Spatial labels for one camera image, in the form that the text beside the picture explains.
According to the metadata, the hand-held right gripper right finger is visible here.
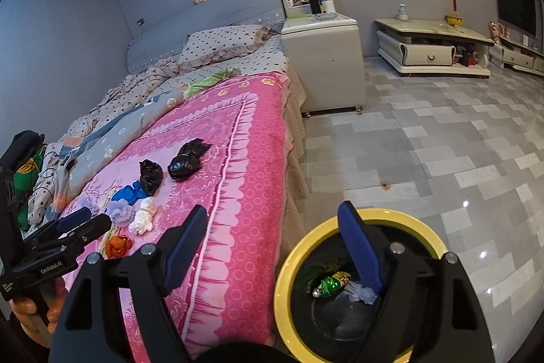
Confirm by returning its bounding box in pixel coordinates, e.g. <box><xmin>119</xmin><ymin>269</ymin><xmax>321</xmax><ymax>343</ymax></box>
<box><xmin>338</xmin><ymin>200</ymin><xmax>496</xmax><ymax>363</ymax></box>

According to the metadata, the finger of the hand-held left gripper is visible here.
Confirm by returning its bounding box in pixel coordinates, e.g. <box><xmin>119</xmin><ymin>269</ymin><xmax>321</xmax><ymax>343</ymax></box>
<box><xmin>23</xmin><ymin>207</ymin><xmax>92</xmax><ymax>247</ymax></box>
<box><xmin>29</xmin><ymin>213</ymin><xmax>112</xmax><ymax>260</ymax></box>

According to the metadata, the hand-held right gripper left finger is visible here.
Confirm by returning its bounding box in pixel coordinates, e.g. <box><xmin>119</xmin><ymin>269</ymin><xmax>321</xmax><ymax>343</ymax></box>
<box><xmin>49</xmin><ymin>205</ymin><xmax>209</xmax><ymax>363</ymax></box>

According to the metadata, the printed paper strip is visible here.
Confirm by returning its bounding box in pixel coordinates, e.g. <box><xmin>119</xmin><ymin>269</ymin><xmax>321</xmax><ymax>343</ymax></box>
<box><xmin>105</xmin><ymin>201</ymin><xmax>134</xmax><ymax>224</ymax></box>

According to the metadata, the orange peel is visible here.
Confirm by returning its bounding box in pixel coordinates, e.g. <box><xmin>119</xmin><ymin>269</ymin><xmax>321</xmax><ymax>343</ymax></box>
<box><xmin>104</xmin><ymin>234</ymin><xmax>132</xmax><ymax>259</ymax></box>

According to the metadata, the pale lavender tissue wad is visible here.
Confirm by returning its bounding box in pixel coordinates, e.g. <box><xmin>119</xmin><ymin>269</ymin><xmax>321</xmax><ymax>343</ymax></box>
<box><xmin>343</xmin><ymin>281</ymin><xmax>379</xmax><ymax>306</ymax></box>

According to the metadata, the green foil wrapper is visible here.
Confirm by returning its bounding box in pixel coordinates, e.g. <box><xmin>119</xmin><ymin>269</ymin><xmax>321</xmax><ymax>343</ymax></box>
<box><xmin>312</xmin><ymin>271</ymin><xmax>351</xmax><ymax>299</ymax></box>

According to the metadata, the blue rubber glove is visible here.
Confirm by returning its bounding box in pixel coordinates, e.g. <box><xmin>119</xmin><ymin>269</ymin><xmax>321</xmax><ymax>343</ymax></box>
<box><xmin>111</xmin><ymin>181</ymin><xmax>147</xmax><ymax>205</ymax></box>

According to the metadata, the white tissue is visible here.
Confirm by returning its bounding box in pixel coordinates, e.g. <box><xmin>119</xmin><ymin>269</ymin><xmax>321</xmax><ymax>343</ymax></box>
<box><xmin>129</xmin><ymin>197</ymin><xmax>158</xmax><ymax>236</ymax></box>

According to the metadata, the yellow-rimmed black bin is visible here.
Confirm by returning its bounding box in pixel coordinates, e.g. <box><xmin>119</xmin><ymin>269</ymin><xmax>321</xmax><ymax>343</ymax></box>
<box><xmin>274</xmin><ymin>208</ymin><xmax>449</xmax><ymax>363</ymax></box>

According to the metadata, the black plastic bag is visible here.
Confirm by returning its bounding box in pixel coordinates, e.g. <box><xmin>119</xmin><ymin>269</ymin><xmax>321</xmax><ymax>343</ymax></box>
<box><xmin>168</xmin><ymin>138</ymin><xmax>212</xmax><ymax>182</ymax></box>
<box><xmin>139</xmin><ymin>159</ymin><xmax>164</xmax><ymax>195</ymax></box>

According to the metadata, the person's left hand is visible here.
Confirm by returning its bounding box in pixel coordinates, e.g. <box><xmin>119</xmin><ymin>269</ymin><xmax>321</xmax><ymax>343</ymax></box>
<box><xmin>9</xmin><ymin>290</ymin><xmax>69</xmax><ymax>347</ymax></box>

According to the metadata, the cream floral sheet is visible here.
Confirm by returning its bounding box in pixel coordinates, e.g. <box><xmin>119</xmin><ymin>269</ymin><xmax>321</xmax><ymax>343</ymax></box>
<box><xmin>28</xmin><ymin>142</ymin><xmax>81</xmax><ymax>225</ymax></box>

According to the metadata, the green floral bag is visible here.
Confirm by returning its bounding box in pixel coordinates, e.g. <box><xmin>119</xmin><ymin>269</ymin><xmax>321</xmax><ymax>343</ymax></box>
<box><xmin>13</xmin><ymin>144</ymin><xmax>47</xmax><ymax>204</ymax></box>

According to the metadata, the black cloth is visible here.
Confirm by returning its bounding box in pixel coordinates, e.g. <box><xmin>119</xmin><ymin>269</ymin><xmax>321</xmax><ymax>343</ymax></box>
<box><xmin>8</xmin><ymin>130</ymin><xmax>46</xmax><ymax>160</ymax></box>

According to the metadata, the grey floral quilt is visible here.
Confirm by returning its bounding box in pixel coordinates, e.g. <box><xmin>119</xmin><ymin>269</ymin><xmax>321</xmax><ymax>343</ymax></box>
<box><xmin>51</xmin><ymin>80</ymin><xmax>200</xmax><ymax>202</ymax></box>

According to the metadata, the beige bed skirt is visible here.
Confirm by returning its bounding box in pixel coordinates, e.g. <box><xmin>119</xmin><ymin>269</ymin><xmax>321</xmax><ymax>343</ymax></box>
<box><xmin>272</xmin><ymin>61</ymin><xmax>311</xmax><ymax>228</ymax></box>

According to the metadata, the pink floral blanket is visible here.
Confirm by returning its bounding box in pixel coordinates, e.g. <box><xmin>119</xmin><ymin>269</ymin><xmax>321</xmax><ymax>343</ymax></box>
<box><xmin>59</xmin><ymin>71</ymin><xmax>298</xmax><ymax>363</ymax></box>

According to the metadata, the cream polka-dot duvet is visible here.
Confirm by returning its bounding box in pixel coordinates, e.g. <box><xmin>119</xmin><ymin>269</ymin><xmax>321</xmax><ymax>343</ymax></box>
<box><xmin>64</xmin><ymin>54</ymin><xmax>200</xmax><ymax>143</ymax></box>

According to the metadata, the green patterned cloth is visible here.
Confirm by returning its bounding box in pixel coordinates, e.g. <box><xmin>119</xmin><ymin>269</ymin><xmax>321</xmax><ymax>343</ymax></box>
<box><xmin>183</xmin><ymin>67</ymin><xmax>241</xmax><ymax>96</ymax></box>

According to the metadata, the white nightstand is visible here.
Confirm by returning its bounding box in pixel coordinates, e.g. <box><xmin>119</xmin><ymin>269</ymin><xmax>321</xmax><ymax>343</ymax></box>
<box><xmin>280</xmin><ymin>12</ymin><xmax>366</xmax><ymax>118</ymax></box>

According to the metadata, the cream TV cabinet with drawer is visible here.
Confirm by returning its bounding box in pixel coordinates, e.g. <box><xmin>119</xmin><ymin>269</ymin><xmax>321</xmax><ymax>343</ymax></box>
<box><xmin>374</xmin><ymin>18</ymin><xmax>496</xmax><ymax>79</ymax></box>

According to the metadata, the polka-dot bed sheet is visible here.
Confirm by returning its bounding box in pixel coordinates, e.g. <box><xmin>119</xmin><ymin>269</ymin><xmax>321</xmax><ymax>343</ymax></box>
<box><xmin>187</xmin><ymin>37</ymin><xmax>290</xmax><ymax>87</ymax></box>

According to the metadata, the polka-dot pillow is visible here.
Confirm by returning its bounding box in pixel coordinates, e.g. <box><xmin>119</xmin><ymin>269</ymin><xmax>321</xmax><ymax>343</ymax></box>
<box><xmin>177</xmin><ymin>24</ymin><xmax>273</xmax><ymax>68</ymax></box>

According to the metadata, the cream low cabinet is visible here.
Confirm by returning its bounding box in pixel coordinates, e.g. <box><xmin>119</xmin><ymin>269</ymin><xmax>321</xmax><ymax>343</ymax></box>
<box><xmin>489</xmin><ymin>33</ymin><xmax>544</xmax><ymax>77</ymax></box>

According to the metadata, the pink ornament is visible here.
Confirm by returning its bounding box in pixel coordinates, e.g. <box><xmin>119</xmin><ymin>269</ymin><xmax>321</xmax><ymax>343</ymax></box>
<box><xmin>489</xmin><ymin>21</ymin><xmax>511</xmax><ymax>45</ymax></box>

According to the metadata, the black cable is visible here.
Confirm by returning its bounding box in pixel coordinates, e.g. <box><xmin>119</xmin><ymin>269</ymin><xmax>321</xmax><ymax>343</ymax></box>
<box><xmin>32</xmin><ymin>156</ymin><xmax>77</xmax><ymax>202</ymax></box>

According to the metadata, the black wall television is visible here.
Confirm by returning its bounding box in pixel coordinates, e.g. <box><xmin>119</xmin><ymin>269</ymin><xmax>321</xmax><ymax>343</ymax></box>
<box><xmin>495</xmin><ymin>0</ymin><xmax>536</xmax><ymax>37</ymax></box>

